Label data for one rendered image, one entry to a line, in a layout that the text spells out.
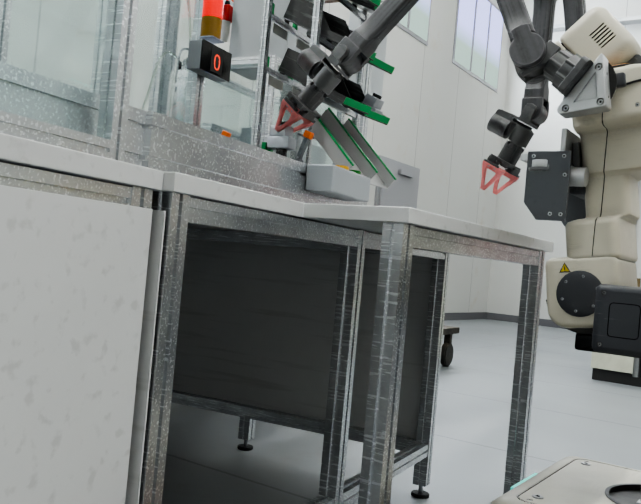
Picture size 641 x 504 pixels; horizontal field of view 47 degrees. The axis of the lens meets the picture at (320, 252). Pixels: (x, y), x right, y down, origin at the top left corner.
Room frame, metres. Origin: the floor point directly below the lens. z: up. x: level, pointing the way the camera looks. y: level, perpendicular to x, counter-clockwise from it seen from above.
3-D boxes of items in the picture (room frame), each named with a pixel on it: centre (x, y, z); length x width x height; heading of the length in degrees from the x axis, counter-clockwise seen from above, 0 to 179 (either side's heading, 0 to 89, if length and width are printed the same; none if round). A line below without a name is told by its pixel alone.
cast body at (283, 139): (1.90, 0.13, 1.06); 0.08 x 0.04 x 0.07; 63
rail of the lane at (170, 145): (1.58, 0.11, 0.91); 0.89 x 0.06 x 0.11; 153
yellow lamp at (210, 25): (1.78, 0.31, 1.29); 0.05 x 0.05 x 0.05
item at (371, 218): (1.91, -0.12, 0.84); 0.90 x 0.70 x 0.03; 146
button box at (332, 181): (1.72, -0.03, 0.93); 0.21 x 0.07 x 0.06; 153
